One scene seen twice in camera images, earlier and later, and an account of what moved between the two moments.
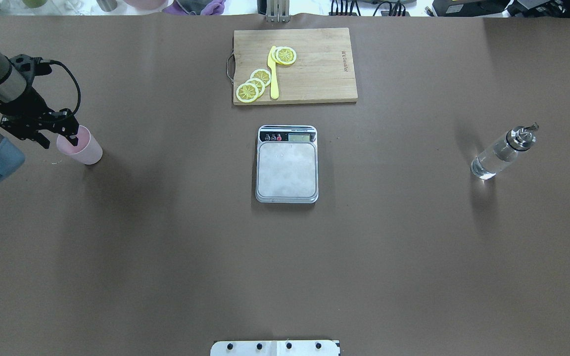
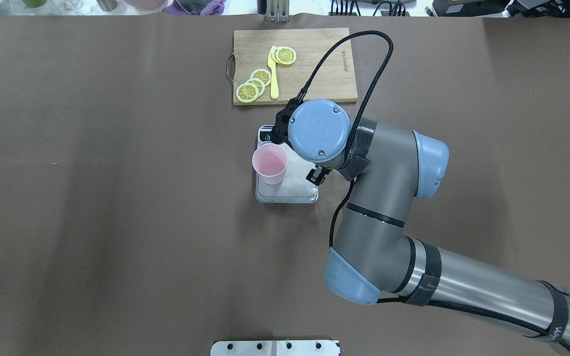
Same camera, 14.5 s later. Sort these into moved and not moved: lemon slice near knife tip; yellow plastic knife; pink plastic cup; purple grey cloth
Moved: pink plastic cup
Not moved: purple grey cloth; lemon slice near knife tip; yellow plastic knife
